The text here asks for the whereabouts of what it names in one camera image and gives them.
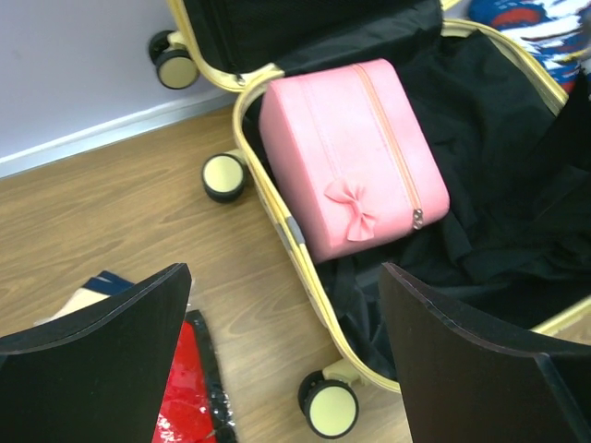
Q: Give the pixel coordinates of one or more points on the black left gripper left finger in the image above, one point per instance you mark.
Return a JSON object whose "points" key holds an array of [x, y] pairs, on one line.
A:
{"points": [[99, 373]]}

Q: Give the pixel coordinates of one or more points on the beige packaged item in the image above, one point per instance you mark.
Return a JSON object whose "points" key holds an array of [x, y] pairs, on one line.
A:
{"points": [[94, 290]]}

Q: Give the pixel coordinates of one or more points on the blue red white patterned cloth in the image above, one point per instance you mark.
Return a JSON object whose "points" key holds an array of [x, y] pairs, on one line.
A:
{"points": [[555, 33]]}

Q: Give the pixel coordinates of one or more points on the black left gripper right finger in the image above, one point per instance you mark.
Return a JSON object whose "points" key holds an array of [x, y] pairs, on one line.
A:
{"points": [[466, 376]]}

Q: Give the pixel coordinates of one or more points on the red plastic packaged item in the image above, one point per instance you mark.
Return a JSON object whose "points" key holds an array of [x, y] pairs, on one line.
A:
{"points": [[195, 407]]}

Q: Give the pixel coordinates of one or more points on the cream yellow suitcase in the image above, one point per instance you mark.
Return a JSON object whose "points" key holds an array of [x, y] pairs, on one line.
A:
{"points": [[512, 147]]}

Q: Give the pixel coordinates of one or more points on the pink cosmetic case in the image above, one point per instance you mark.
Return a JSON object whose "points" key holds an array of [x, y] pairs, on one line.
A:
{"points": [[350, 159]]}

